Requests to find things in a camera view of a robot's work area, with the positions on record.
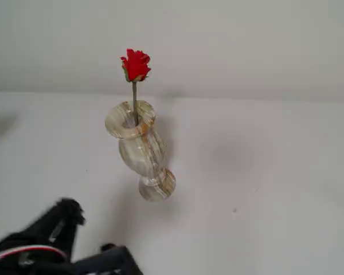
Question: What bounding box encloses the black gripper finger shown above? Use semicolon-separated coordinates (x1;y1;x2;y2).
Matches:
0;197;83;252
53;213;87;263

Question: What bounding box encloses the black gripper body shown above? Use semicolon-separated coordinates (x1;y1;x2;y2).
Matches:
0;239;74;275

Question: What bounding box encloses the red rose with green stem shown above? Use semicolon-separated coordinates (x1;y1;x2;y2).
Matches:
120;48;152;127

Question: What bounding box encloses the banded onyx stone vase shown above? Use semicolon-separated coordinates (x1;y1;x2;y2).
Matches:
104;99;177;202

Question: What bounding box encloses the red and white cable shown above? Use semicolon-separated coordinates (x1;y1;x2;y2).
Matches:
0;245;67;266

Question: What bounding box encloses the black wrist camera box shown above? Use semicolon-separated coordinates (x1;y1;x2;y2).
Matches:
71;243;144;275

